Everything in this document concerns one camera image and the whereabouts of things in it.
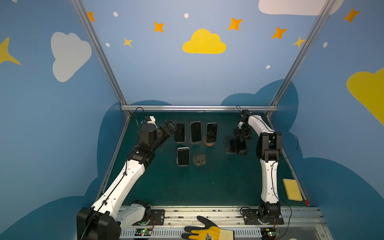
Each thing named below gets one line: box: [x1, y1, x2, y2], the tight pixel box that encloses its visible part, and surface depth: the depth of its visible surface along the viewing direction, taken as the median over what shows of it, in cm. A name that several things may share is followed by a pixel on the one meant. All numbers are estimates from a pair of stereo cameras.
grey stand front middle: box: [193, 154, 206, 166], surface depth 93 cm
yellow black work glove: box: [181, 215, 235, 240], surface depth 70 cm
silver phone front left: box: [177, 147, 190, 167], surface depth 86 cm
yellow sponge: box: [282, 178, 303, 202], surface depth 84 cm
